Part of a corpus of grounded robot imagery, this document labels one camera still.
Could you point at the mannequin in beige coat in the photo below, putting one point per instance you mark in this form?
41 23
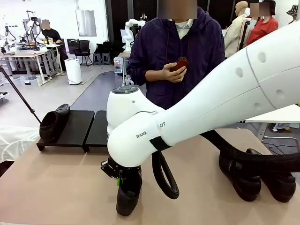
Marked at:
234 35

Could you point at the white wall panel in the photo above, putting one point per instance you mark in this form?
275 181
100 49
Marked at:
86 23

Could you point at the black leather shoe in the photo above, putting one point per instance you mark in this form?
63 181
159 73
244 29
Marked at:
52 126
281 189
246 187
129 201

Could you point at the black office chair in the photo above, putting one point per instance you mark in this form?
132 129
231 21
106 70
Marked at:
83 47

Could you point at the gray stool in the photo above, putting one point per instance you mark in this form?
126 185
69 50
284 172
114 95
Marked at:
106 58
97 58

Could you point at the white computer case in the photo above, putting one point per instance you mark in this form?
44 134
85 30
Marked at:
118 65

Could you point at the person in purple jacket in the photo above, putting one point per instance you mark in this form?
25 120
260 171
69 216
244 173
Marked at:
192 47

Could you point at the wooden shoe brush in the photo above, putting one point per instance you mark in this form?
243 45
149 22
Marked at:
181 63

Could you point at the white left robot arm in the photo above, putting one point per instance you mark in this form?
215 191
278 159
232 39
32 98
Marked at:
14 143

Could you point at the black bag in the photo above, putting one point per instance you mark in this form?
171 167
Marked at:
103 48

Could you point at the person's right forearm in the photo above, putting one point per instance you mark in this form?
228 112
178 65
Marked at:
143 75

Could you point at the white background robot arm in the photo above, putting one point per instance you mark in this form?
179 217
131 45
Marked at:
127 28

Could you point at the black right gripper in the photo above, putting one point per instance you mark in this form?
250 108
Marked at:
111 168

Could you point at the gray floor mat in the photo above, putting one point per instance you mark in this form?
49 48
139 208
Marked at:
98 93

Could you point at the white desk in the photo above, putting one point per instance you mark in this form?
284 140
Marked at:
281 114

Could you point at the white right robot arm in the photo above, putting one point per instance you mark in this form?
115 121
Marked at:
211 105

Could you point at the white air purifier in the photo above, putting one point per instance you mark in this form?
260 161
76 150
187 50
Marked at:
73 71

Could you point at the mannequin with bucket hat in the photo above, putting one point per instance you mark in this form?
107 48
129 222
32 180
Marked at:
294 11

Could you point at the person's right hand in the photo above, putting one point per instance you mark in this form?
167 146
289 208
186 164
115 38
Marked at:
174 75

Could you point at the small side table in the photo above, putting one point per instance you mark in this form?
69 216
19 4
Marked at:
122 55

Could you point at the long work table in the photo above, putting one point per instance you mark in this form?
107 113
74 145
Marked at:
23 54

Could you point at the clear storage box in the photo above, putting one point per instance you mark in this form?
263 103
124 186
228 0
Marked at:
30 80

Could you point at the black slanted tripod pole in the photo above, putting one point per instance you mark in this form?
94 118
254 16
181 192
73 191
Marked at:
21 97

